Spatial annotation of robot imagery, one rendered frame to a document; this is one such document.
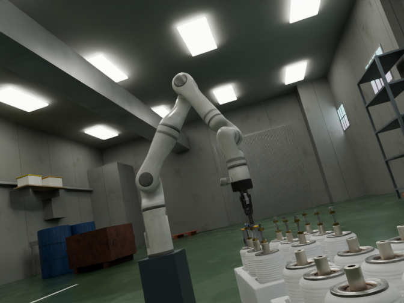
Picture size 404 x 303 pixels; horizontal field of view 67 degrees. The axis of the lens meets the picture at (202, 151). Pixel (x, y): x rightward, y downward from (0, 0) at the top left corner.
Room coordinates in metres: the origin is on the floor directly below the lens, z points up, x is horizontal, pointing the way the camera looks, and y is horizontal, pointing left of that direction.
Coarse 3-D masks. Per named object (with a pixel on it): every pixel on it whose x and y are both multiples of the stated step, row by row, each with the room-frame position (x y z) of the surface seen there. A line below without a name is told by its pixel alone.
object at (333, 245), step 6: (348, 234) 0.98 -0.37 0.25; (354, 234) 0.98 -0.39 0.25; (324, 240) 1.02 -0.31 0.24; (330, 240) 0.99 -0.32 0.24; (336, 240) 0.97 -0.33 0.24; (342, 240) 0.97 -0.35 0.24; (330, 246) 0.99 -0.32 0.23; (336, 246) 0.98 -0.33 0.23; (342, 246) 0.97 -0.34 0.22; (330, 252) 1.00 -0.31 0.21; (336, 252) 0.98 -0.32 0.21; (330, 258) 1.01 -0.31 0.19
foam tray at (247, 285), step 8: (240, 272) 1.18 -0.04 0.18; (248, 272) 1.15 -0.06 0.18; (240, 280) 1.16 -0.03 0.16; (248, 280) 1.02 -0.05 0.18; (256, 280) 1.04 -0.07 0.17; (280, 280) 0.93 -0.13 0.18; (240, 288) 1.21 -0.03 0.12; (248, 288) 1.01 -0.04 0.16; (256, 288) 0.91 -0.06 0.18; (264, 288) 0.91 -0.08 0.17; (272, 288) 0.91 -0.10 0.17; (280, 288) 0.91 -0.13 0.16; (240, 296) 1.28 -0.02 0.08; (248, 296) 1.06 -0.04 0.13; (256, 296) 0.91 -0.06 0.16; (264, 296) 0.91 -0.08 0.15; (272, 296) 0.91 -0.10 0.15; (280, 296) 0.91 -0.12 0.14
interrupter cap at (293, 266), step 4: (308, 260) 0.72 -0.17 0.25; (312, 260) 0.71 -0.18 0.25; (288, 264) 0.72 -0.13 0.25; (292, 264) 0.72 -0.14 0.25; (296, 264) 0.72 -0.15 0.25; (308, 264) 0.70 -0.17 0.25; (312, 264) 0.67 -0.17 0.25; (288, 268) 0.69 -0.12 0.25; (292, 268) 0.68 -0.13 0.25; (296, 268) 0.67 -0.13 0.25; (300, 268) 0.67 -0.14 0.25; (304, 268) 0.66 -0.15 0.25
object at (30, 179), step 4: (24, 176) 7.61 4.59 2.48; (28, 176) 7.58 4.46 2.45; (32, 176) 7.71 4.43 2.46; (36, 176) 7.84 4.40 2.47; (40, 176) 7.98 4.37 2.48; (20, 180) 7.63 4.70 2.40; (24, 180) 7.60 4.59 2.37; (28, 180) 7.58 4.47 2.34; (32, 180) 7.70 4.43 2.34; (36, 180) 7.82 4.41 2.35; (40, 180) 7.96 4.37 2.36; (20, 184) 7.63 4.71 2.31; (24, 184) 7.60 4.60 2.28; (32, 184) 7.69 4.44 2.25; (36, 184) 7.80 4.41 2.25; (40, 184) 7.95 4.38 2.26
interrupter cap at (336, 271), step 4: (332, 268) 0.60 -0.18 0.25; (336, 268) 0.59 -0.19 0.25; (340, 268) 0.59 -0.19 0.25; (308, 272) 0.61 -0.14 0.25; (312, 272) 0.60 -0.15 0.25; (316, 272) 0.60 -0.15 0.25; (332, 272) 0.58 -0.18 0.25; (336, 272) 0.56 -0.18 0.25; (340, 272) 0.55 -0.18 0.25; (344, 272) 0.55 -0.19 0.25; (304, 276) 0.58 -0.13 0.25; (308, 276) 0.58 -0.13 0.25; (312, 276) 0.58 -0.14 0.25; (316, 276) 0.57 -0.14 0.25; (320, 276) 0.56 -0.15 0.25; (324, 276) 0.56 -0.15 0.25; (328, 276) 0.55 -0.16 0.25; (332, 276) 0.55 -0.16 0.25; (336, 276) 0.55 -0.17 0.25; (312, 280) 0.56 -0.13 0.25; (316, 280) 0.55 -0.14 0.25
